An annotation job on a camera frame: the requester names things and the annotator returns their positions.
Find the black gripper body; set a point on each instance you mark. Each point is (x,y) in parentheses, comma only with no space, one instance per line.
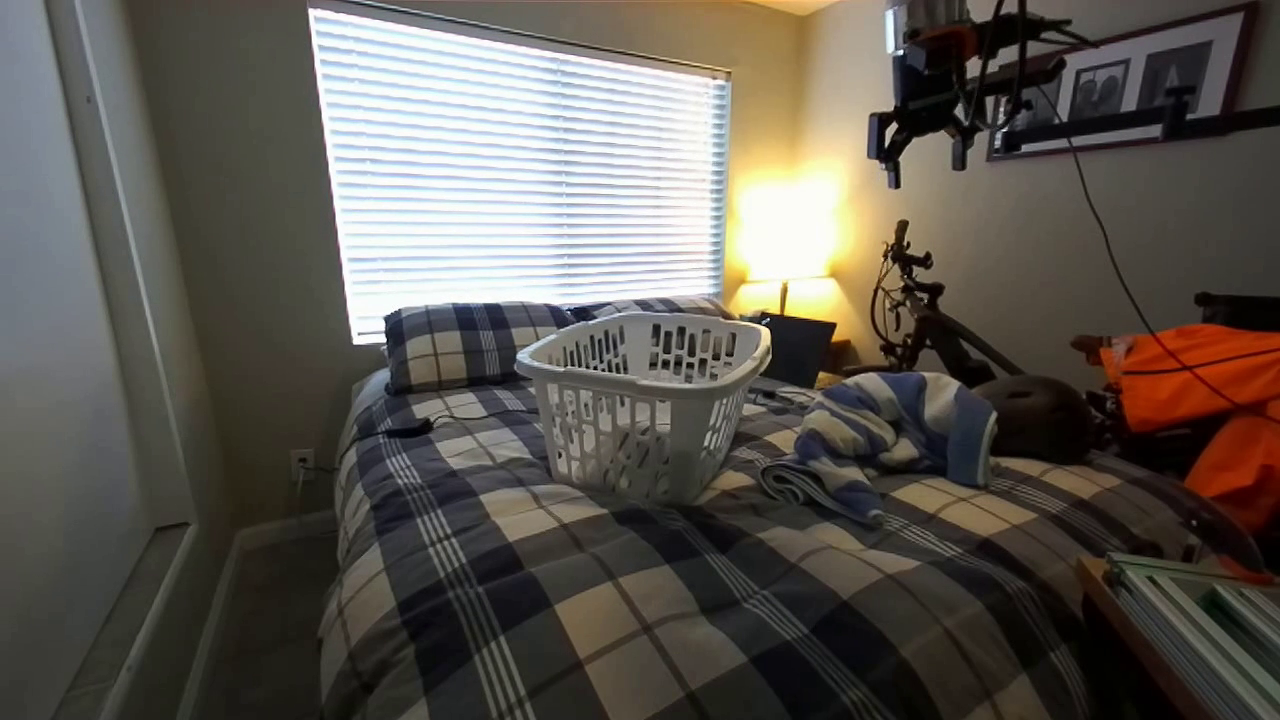
(940,81)

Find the blue cloth garment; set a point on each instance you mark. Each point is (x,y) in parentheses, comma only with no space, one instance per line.
(880,432)

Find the white plastic laundry basket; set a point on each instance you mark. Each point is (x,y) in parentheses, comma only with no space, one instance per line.
(641,427)

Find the glowing table lamp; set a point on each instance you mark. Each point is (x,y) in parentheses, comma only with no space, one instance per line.
(785,261)

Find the black bicycle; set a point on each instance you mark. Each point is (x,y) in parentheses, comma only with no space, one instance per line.
(933,324)

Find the framed photo collage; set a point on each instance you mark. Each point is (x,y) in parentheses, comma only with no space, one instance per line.
(1146,75)

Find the dark storage bin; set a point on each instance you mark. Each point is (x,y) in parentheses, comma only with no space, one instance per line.
(800,349)

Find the black bicycle helmet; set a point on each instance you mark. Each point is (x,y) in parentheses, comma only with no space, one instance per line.
(1047,418)

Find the blue plaid pillow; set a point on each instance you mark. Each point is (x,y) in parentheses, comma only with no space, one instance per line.
(466,344)
(641,307)

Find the orange bag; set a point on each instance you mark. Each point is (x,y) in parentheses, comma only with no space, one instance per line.
(1184,381)

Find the white window blinds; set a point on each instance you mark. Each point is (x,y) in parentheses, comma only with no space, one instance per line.
(506,175)

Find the blue plaid bed comforter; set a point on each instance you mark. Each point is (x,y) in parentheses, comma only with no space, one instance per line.
(601,603)

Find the aluminium and wood robot stand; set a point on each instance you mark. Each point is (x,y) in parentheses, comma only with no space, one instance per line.
(1203,627)

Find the small black remote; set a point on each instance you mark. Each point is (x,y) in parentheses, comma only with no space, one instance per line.
(404,427)

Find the black stereo camera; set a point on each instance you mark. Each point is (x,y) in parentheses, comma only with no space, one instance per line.
(1034,75)

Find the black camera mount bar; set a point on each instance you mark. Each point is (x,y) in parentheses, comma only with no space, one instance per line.
(1146,122)

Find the white wall outlet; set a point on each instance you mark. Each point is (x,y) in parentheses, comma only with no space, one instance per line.
(304,460)

